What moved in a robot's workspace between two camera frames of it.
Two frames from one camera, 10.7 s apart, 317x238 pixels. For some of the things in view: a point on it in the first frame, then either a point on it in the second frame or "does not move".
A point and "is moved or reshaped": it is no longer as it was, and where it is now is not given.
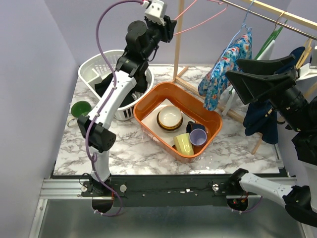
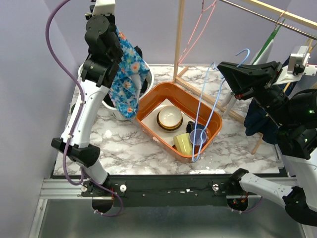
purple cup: [198, 137] does not move
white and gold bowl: [169, 118] does not move
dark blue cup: [191, 126] does not move
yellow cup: [183, 143] does not move
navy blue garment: [260, 117] does not move
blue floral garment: [217, 80] → [125, 90]
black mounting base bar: [165, 191] does not move
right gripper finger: [250, 87] does not move
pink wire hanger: [218, 2] → [193, 30]
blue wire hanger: [243, 24] → [194, 158]
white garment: [231, 97] is moved or reshaped
